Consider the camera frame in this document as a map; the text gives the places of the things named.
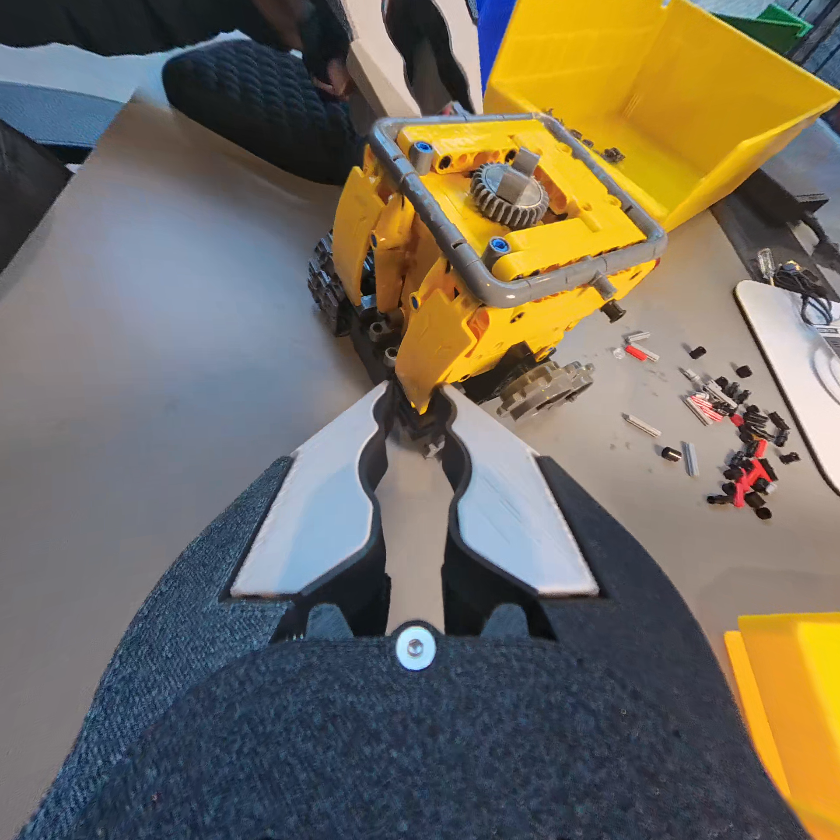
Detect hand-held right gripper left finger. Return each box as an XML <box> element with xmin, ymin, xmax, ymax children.
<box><xmin>230</xmin><ymin>382</ymin><xmax>392</xmax><ymax>636</ymax></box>

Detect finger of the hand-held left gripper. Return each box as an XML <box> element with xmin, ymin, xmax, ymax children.
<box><xmin>344</xmin><ymin>0</ymin><xmax>422</xmax><ymax>127</ymax></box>
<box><xmin>425</xmin><ymin>0</ymin><xmax>485</xmax><ymax>116</ymax></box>

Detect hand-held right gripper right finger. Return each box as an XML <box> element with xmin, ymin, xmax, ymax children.
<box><xmin>438</xmin><ymin>384</ymin><xmax>600</xmax><ymax>636</ymax></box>

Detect black yellow toy brick vehicle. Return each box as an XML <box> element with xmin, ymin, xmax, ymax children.
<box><xmin>307</xmin><ymin>113</ymin><xmax>669</xmax><ymax>421</ymax></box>

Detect grey toy track chain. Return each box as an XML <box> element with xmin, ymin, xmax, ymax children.
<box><xmin>307</xmin><ymin>230</ymin><xmax>450</xmax><ymax>460</ymax></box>

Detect person's left forearm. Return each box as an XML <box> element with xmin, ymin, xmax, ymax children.
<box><xmin>0</xmin><ymin>0</ymin><xmax>304</xmax><ymax>56</ymax></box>

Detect light grey desk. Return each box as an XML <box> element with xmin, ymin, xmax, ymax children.
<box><xmin>0</xmin><ymin>92</ymin><xmax>840</xmax><ymax>828</ymax></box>

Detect person's left hand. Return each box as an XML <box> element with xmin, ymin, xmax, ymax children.
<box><xmin>297</xmin><ymin>0</ymin><xmax>357</xmax><ymax>101</ymax></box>

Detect blue plastic bin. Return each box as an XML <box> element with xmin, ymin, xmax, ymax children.
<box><xmin>476</xmin><ymin>0</ymin><xmax>521</xmax><ymax>93</ymax></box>

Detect black quilted pad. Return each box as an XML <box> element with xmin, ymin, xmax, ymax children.
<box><xmin>163</xmin><ymin>39</ymin><xmax>363</xmax><ymax>186</ymax></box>

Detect dark small brick parts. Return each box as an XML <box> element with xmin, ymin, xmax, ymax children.
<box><xmin>545</xmin><ymin>108</ymin><xmax>626</xmax><ymax>165</ymax></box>

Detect yellow plastic bin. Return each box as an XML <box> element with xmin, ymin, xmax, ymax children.
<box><xmin>482</xmin><ymin>0</ymin><xmax>840</xmax><ymax>232</ymax></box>
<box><xmin>724</xmin><ymin>612</ymin><xmax>840</xmax><ymax>840</ymax></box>

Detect cluster of small brick parts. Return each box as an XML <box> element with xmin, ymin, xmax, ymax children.
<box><xmin>679</xmin><ymin>364</ymin><xmax>802</xmax><ymax>521</ymax></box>

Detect green plastic bin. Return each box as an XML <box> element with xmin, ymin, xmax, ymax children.
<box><xmin>712</xmin><ymin>3</ymin><xmax>815</xmax><ymax>55</ymax></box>

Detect white base board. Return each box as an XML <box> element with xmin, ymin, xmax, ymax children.
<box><xmin>734</xmin><ymin>280</ymin><xmax>840</xmax><ymax>493</ymax></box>

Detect grey fabric chair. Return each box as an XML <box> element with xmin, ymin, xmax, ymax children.
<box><xmin>0</xmin><ymin>82</ymin><xmax>126</xmax><ymax>153</ymax></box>

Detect black power adapter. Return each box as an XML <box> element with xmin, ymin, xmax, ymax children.
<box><xmin>742</xmin><ymin>167</ymin><xmax>833</xmax><ymax>258</ymax></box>

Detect black cable with plug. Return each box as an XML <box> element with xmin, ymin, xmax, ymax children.
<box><xmin>758</xmin><ymin>248</ymin><xmax>836</xmax><ymax>326</ymax></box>

